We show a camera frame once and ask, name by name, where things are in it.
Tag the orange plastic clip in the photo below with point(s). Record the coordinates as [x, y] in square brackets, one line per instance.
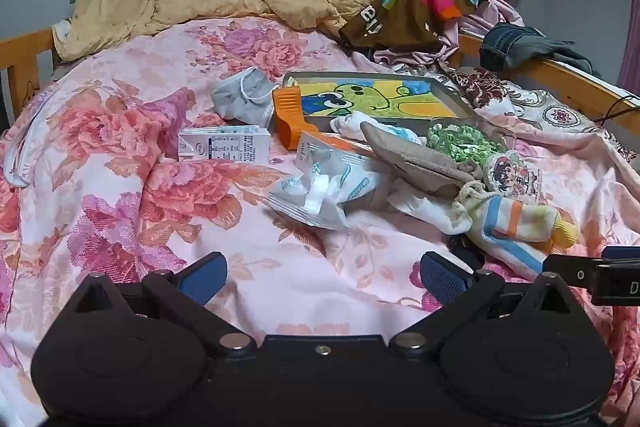
[287, 117]

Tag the white blue cloth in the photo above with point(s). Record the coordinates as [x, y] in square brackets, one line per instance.
[350, 127]

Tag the grey tray with cartoon picture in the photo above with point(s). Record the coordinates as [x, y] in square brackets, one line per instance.
[390, 94]

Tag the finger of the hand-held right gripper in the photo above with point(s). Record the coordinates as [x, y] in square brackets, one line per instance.
[615, 284]
[622, 253]

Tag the round cartoon patch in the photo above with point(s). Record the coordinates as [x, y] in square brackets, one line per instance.
[512, 177]

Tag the pink curtain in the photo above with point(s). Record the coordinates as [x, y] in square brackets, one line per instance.
[631, 37]

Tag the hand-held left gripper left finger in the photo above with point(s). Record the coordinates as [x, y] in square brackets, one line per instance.
[202, 281]

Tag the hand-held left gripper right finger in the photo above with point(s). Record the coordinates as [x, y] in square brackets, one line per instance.
[442, 281]

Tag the white orange packet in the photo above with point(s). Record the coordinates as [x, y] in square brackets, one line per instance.
[325, 144]

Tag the brown multicoloured garment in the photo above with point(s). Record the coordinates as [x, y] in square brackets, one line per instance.
[395, 22]

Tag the pink floral bed sheet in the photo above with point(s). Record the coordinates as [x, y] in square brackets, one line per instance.
[125, 157]

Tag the grey face mask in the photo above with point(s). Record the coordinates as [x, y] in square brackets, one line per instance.
[235, 99]

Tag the green sequin pouch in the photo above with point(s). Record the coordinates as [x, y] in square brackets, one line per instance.
[460, 142]

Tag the striped sock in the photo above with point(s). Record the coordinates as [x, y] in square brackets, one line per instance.
[515, 217]

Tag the blue jeans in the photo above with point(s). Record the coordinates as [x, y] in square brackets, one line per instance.
[505, 44]

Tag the white carton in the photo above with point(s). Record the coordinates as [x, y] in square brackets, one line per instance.
[225, 147]

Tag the beige fabric pouch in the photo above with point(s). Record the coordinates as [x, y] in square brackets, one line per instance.
[415, 162]

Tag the packaged white face mask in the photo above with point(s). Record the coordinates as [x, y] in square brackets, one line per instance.
[320, 192]

